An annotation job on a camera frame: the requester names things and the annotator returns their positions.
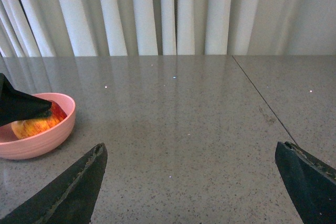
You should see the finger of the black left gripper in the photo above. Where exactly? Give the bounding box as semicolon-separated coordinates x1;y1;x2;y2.
1;73;52;126

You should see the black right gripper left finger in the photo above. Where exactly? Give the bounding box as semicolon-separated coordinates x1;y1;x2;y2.
1;143;108;223

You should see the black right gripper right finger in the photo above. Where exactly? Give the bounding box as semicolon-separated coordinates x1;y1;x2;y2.
275;142;335;223

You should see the red yellow apple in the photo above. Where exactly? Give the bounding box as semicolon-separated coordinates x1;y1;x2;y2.
11;100;67;140

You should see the pink bowl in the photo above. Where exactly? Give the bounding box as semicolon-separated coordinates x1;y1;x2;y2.
1;93;76;160

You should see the white curtain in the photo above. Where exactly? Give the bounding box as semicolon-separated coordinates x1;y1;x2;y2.
1;0;335;57

